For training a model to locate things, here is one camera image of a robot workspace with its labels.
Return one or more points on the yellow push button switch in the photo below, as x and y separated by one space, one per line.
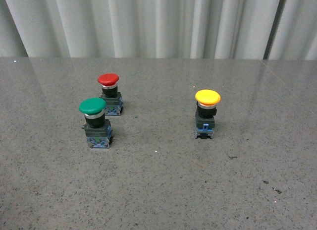
206 101

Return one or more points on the white pleated curtain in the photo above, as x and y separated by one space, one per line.
218 29

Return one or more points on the red push button switch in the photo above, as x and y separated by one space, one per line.
110 94

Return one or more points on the green push button switch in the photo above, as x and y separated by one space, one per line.
97 128

